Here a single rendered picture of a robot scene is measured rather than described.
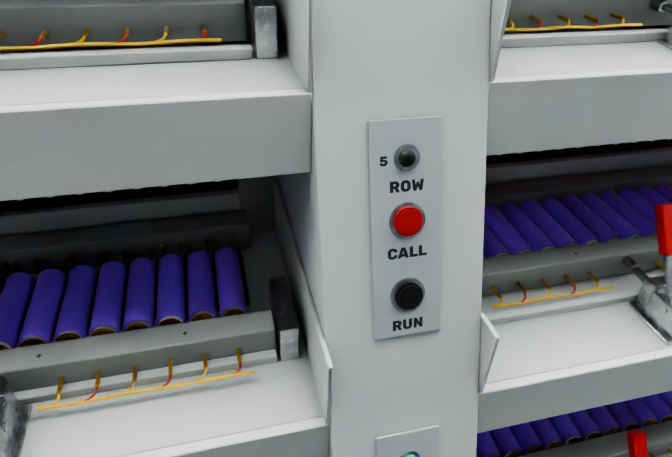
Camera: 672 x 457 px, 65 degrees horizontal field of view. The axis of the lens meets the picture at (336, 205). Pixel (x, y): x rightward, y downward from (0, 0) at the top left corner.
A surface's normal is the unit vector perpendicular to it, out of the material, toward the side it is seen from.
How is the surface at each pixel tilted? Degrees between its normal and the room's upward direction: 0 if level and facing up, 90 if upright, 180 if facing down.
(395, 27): 90
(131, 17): 109
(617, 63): 19
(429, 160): 90
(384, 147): 90
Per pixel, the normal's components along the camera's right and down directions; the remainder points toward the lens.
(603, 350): 0.04, -0.83
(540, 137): 0.24, 0.55
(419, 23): 0.24, 0.25
